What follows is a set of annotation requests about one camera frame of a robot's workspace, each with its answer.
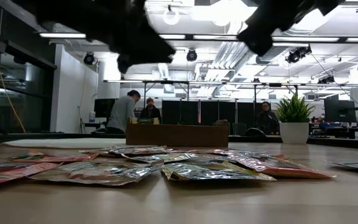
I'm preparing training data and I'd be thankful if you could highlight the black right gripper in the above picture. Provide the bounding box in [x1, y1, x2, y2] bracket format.
[237, 0, 319, 57]

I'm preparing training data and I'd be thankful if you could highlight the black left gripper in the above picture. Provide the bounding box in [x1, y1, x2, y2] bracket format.
[11, 0, 176, 75]

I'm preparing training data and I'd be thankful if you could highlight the foil tea packet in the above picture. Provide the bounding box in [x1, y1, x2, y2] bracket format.
[79, 145, 167, 156]

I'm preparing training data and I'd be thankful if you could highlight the long linear ceiling light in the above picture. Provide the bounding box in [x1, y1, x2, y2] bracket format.
[39, 32, 358, 44]

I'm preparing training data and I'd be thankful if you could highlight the round white pendant lamp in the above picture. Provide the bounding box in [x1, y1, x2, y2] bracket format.
[162, 4, 180, 26]

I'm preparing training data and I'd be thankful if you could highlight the black computer monitor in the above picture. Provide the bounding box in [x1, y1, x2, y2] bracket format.
[324, 98, 357, 123]
[94, 98, 116, 118]

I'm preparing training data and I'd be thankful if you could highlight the black desk partition panel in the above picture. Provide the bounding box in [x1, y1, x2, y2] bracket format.
[200, 101, 237, 125]
[162, 100, 200, 125]
[237, 101, 276, 128]

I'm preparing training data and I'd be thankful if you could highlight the black office chair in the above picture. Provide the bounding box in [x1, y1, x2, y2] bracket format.
[244, 127, 267, 138]

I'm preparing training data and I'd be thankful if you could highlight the green plant in white pot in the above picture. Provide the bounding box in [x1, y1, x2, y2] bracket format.
[273, 93, 316, 145]

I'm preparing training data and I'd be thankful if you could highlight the white round woven placemat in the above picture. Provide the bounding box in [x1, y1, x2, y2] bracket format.
[3, 138, 127, 149]

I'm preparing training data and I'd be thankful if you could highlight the silver ventilation duct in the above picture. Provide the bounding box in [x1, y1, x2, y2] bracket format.
[255, 12, 326, 65]

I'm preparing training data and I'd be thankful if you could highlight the black overhead desk frame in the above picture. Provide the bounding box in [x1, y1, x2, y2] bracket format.
[104, 79, 358, 102]

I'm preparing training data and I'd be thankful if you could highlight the yellow cable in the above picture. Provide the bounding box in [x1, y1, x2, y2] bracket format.
[0, 0, 27, 134]

